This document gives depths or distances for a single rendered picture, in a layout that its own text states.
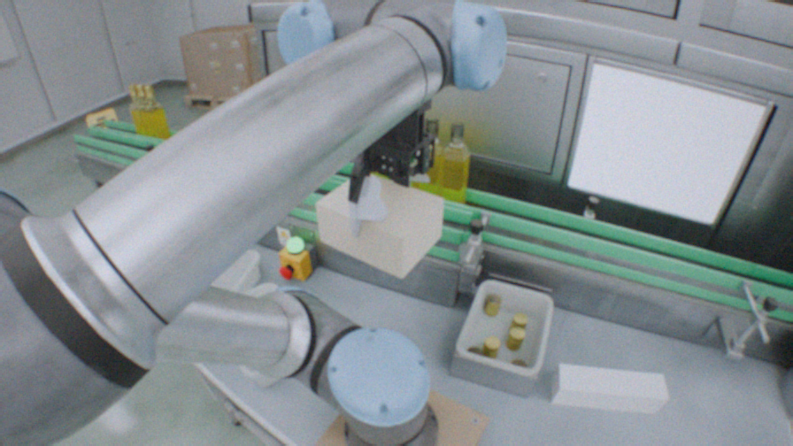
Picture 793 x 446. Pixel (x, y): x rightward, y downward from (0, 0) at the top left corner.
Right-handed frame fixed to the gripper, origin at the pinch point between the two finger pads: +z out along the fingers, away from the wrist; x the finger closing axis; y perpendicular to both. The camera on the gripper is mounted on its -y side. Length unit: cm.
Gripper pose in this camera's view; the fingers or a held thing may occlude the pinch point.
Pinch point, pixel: (379, 211)
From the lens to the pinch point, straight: 63.2
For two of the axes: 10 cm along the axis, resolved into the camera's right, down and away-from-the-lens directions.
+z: -0.1, 8.0, 5.9
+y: 8.4, 3.3, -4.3
